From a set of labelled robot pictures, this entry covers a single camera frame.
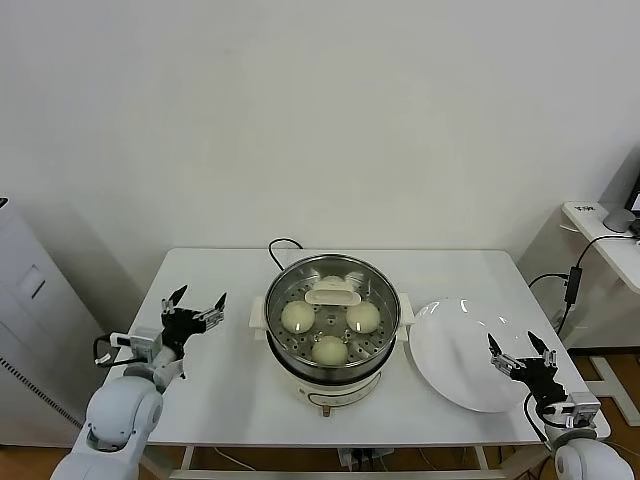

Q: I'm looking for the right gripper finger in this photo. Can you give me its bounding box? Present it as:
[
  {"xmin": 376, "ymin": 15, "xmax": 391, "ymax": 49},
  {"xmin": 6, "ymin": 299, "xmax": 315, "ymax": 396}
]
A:
[
  {"xmin": 528, "ymin": 329, "xmax": 559, "ymax": 369},
  {"xmin": 487, "ymin": 333, "xmax": 524, "ymax": 384}
]

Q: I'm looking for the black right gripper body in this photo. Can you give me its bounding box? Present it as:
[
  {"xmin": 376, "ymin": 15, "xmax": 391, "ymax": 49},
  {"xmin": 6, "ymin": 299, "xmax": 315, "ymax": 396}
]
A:
[{"xmin": 519, "ymin": 357, "xmax": 569, "ymax": 404}]

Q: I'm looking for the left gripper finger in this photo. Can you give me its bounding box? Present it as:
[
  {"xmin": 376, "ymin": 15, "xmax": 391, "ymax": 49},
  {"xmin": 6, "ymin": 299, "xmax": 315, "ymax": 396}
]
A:
[
  {"xmin": 160, "ymin": 284, "xmax": 189, "ymax": 316},
  {"xmin": 197, "ymin": 292, "xmax": 229, "ymax": 331}
]

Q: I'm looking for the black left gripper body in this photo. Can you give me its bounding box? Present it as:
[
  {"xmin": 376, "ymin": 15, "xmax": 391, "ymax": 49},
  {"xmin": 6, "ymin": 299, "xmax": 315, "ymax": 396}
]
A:
[{"xmin": 161, "ymin": 306, "xmax": 209, "ymax": 361}]

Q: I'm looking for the glass lid with cream handle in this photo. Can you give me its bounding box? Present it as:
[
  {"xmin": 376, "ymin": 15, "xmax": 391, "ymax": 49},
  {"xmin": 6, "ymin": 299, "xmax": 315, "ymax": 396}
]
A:
[{"xmin": 264, "ymin": 254, "xmax": 401, "ymax": 371}]

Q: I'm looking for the stainless steel steamer basket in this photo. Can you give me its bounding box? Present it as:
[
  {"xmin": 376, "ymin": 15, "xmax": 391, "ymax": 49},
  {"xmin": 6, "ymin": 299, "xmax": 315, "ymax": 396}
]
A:
[{"xmin": 263, "ymin": 254, "xmax": 402, "ymax": 380}]

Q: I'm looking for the white round plate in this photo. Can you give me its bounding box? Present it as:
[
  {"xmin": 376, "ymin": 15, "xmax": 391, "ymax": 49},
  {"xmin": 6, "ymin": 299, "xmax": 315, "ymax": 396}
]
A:
[{"xmin": 408, "ymin": 298, "xmax": 537, "ymax": 414}]

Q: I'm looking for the white side desk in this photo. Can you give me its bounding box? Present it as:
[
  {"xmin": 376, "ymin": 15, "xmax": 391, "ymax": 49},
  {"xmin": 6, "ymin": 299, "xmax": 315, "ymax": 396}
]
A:
[{"xmin": 559, "ymin": 200, "xmax": 640, "ymax": 426}]

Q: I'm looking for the white floor cabinet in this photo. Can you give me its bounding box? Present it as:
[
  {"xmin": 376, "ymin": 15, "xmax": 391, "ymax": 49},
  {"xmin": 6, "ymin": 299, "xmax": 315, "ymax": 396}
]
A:
[{"xmin": 0, "ymin": 194, "xmax": 121, "ymax": 446}]

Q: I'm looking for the cream electric cooker base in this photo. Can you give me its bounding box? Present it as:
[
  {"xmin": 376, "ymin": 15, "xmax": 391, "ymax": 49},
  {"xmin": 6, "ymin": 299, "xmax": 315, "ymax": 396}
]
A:
[{"xmin": 248, "ymin": 294, "xmax": 415, "ymax": 419}]

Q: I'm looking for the grey round desk object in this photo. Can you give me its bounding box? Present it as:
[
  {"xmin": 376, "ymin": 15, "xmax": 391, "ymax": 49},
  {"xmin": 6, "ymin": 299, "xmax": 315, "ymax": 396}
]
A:
[{"xmin": 603, "ymin": 208, "xmax": 635, "ymax": 234}]

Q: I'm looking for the white power strip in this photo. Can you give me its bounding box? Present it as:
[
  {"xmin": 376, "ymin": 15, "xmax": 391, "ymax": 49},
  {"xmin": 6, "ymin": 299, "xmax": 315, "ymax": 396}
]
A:
[{"xmin": 337, "ymin": 447, "xmax": 394, "ymax": 471}]

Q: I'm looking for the dark laptop screen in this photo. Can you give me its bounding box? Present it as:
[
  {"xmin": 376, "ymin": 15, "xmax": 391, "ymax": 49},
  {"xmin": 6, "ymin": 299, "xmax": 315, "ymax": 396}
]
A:
[{"xmin": 623, "ymin": 174, "xmax": 640, "ymax": 217}]

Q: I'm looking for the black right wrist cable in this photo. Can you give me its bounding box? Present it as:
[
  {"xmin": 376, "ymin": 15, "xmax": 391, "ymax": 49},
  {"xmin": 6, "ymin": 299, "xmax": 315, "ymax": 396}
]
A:
[{"xmin": 522, "ymin": 392, "xmax": 556, "ymax": 441}]

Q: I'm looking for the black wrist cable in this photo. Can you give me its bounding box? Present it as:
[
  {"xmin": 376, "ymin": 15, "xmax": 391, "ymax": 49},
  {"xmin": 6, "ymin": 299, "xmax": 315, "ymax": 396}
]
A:
[
  {"xmin": 522, "ymin": 392, "xmax": 556, "ymax": 441},
  {"xmin": 92, "ymin": 332, "xmax": 136, "ymax": 369}
]

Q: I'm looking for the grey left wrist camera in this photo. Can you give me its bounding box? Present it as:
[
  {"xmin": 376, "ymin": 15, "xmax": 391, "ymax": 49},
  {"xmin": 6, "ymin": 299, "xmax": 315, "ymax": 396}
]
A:
[{"xmin": 128, "ymin": 328, "xmax": 164, "ymax": 364}]

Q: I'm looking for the black power adapter cable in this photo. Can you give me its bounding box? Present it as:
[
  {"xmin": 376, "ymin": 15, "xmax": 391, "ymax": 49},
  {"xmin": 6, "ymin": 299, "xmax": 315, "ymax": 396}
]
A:
[{"xmin": 528, "ymin": 234, "xmax": 621, "ymax": 336}]

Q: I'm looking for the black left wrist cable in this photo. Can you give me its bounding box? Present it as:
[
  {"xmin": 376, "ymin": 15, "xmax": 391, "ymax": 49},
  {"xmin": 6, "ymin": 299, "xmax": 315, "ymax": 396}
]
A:
[{"xmin": 92, "ymin": 332, "xmax": 136, "ymax": 369}]

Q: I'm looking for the black cooker power cable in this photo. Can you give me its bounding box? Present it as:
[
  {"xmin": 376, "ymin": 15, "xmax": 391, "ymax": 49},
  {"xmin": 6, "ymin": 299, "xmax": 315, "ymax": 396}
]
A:
[{"xmin": 268, "ymin": 238, "xmax": 305, "ymax": 274}]

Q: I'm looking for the white cable under table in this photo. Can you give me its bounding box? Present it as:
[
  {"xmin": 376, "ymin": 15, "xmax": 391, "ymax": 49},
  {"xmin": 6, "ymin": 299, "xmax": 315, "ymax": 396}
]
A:
[{"xmin": 214, "ymin": 446, "xmax": 271, "ymax": 469}]

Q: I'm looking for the white table frame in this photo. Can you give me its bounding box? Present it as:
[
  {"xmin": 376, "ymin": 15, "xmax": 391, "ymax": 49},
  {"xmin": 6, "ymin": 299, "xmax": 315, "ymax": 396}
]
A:
[{"xmin": 169, "ymin": 442, "xmax": 506, "ymax": 480}]

